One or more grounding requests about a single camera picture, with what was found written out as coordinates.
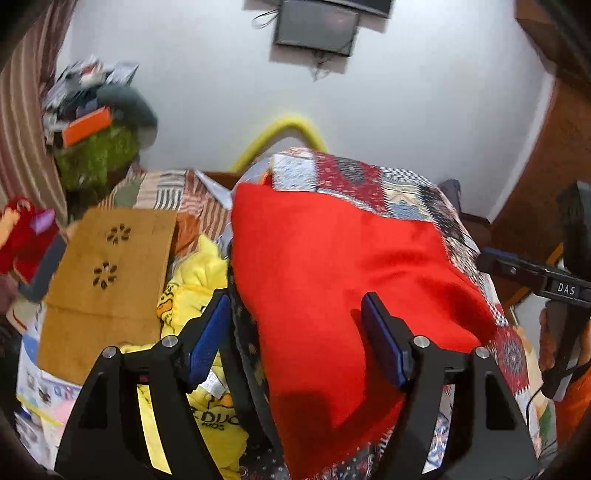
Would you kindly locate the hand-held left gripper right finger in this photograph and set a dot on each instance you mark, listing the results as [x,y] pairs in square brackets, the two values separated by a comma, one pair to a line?
[383,341]

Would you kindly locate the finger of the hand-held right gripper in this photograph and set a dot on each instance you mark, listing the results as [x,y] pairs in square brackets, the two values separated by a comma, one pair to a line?
[512,267]

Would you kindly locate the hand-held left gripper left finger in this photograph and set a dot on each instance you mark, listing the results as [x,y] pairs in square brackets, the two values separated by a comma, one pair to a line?
[207,346]

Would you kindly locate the red zip shirt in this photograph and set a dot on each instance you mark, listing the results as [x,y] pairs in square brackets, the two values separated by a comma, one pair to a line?
[332,277]

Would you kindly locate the person's right forearm orange sleeve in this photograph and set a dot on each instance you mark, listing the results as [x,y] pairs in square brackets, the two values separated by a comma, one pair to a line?
[575,410]

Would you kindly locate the person's right hand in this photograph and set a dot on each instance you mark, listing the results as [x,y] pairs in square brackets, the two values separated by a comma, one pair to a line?
[549,341]

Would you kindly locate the navy gold patterned cloth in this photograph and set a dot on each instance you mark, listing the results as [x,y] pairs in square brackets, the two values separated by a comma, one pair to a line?
[249,350]

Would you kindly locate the yellow printed cloth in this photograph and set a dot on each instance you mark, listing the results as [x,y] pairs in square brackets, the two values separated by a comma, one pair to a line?
[194,286]

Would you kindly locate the dark blue cushion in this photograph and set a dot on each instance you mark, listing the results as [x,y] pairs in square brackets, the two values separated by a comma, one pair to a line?
[450,196]

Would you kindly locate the brown board with flower cutouts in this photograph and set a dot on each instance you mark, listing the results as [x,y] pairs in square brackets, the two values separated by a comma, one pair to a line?
[106,304]

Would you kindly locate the brown wooden door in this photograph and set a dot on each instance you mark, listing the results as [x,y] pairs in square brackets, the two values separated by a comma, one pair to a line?
[554,152]

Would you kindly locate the orange grey striped cloth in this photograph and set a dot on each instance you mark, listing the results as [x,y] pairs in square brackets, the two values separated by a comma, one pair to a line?
[194,207]

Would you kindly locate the patchwork printed blanket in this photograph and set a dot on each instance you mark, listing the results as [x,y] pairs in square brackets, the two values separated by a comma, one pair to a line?
[360,175]

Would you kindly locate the grey blue flat board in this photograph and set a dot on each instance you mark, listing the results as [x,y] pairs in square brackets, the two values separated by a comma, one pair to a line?
[44,272]

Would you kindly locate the green fuzzy cloth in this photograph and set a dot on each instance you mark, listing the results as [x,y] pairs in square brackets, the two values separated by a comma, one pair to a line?
[97,157]

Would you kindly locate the yellow curved tube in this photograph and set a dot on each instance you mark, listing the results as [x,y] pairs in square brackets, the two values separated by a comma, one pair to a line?
[286,127]

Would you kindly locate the grey cushion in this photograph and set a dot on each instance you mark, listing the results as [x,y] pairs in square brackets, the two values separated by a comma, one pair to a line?
[129,108]

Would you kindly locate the orange box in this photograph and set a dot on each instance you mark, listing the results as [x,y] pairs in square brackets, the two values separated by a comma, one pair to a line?
[85,127]

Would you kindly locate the striped curtain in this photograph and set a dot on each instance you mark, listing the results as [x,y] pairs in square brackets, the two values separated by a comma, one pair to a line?
[27,129]

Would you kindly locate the wall monitor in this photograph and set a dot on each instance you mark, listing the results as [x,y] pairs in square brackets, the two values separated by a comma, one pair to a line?
[316,30]

